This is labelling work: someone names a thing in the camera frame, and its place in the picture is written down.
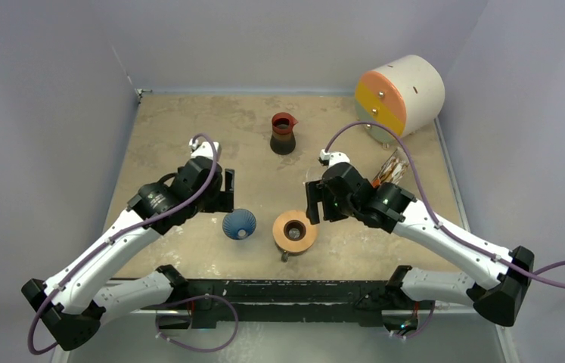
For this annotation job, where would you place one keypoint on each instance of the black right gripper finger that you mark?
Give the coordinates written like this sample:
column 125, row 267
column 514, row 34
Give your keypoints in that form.
column 313, row 198
column 331, row 212

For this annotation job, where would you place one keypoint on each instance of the red and black pitcher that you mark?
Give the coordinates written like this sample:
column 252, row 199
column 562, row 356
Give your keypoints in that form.
column 283, row 141

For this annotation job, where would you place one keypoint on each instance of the glass carafe with handle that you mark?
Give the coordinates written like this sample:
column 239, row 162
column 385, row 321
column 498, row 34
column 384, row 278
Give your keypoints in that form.
column 286, row 255

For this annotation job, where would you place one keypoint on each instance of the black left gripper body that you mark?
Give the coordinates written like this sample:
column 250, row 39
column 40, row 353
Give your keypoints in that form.
column 198, row 206

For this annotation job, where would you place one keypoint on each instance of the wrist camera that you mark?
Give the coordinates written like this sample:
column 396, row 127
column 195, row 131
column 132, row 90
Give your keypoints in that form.
column 209, row 150
column 329, row 159

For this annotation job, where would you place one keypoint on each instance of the round cream drawer cabinet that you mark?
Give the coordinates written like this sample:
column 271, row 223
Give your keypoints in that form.
column 403, row 95

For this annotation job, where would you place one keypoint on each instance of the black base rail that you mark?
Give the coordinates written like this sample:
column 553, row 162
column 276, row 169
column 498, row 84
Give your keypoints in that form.
column 366, row 303

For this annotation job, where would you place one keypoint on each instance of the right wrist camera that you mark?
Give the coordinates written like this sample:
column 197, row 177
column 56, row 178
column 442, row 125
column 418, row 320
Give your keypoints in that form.
column 329, row 159

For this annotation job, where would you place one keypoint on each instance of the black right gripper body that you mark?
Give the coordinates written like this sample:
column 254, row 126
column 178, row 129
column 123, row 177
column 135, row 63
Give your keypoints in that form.
column 312, row 201

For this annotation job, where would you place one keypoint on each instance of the blue ribbed glass dripper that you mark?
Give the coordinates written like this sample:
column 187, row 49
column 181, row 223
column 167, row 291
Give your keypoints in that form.
column 239, row 224

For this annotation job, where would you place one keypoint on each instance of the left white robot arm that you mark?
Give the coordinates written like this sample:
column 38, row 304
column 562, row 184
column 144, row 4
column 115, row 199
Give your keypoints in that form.
column 76, row 302

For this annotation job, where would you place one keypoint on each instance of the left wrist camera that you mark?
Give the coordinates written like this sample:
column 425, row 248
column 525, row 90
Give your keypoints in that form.
column 209, row 150

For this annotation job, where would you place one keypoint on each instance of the orange coffee filter holder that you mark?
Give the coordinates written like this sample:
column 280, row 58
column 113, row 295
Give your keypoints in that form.
column 393, row 169

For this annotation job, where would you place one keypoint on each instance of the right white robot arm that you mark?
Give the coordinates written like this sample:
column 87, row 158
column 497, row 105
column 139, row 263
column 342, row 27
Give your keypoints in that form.
column 491, row 279

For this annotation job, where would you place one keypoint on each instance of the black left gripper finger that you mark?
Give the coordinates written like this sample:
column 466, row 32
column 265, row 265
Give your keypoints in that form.
column 223, row 202
column 229, row 180

